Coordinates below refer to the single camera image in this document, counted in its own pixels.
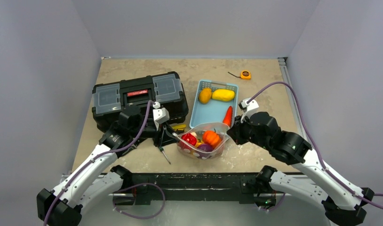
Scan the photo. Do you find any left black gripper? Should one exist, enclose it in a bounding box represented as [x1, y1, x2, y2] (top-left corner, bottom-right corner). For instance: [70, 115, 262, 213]
[130, 120, 179, 146]

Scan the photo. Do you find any red bell pepper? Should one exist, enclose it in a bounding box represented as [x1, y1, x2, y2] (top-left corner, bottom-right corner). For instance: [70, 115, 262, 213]
[181, 133, 198, 146]

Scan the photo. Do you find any clear zip top bag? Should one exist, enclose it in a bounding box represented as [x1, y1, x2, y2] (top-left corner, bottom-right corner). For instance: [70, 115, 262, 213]
[174, 122, 230, 160]

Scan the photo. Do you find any purple onion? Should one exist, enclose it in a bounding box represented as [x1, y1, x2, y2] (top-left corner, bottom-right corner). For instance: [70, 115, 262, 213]
[198, 144, 214, 153]

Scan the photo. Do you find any small orange pumpkin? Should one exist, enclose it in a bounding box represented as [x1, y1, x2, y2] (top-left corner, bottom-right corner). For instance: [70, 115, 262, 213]
[202, 130, 222, 149]

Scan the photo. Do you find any light blue plastic basket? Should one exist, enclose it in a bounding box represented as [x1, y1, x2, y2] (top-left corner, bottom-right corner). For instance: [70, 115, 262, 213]
[189, 79, 239, 128]

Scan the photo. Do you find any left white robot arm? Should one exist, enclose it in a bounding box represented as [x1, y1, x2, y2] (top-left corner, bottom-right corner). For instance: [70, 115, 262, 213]
[37, 101, 176, 226]

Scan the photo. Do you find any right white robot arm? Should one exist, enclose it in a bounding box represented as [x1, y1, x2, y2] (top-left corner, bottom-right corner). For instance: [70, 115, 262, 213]
[227, 112, 374, 226]

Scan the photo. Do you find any yellow black screwdriver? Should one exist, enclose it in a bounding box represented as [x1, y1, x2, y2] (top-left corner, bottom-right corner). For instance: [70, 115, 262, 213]
[172, 124, 186, 130]

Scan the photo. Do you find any orange carrot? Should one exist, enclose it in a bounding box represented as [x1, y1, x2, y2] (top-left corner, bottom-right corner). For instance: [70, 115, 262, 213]
[222, 106, 233, 128]

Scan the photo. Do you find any black plastic toolbox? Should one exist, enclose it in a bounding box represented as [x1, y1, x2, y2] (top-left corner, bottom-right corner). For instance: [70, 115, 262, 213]
[92, 72, 189, 132]

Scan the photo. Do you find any yellow squash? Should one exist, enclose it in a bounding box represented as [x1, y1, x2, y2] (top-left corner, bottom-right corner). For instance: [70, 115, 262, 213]
[212, 89, 235, 102]

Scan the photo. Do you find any yellow tape measure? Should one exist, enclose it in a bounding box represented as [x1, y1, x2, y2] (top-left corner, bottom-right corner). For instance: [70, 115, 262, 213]
[228, 70, 251, 80]

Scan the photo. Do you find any yellow lemon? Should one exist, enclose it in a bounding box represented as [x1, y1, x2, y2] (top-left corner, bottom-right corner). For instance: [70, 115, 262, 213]
[198, 88, 212, 104]

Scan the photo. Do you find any green handled screwdriver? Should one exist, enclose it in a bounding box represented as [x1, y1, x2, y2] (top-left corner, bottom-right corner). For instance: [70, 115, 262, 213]
[159, 146, 171, 164]

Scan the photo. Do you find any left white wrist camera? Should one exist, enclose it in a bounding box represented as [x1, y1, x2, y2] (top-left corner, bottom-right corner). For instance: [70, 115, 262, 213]
[152, 102, 170, 131]

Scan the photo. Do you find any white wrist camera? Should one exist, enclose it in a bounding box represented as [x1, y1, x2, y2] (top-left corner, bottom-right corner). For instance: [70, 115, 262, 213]
[239, 98, 259, 123]
[152, 102, 170, 131]

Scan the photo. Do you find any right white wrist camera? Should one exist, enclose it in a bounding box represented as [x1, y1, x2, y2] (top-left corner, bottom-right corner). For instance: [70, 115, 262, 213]
[239, 98, 259, 123]

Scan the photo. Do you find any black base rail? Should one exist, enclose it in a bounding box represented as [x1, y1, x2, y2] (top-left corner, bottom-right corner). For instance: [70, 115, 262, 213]
[102, 172, 287, 207]

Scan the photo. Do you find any aluminium frame rail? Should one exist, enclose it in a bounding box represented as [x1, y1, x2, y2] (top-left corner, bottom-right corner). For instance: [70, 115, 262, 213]
[278, 57, 311, 144]

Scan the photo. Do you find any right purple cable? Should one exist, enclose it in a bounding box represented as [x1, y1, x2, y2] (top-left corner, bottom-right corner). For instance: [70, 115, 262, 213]
[246, 81, 383, 213]

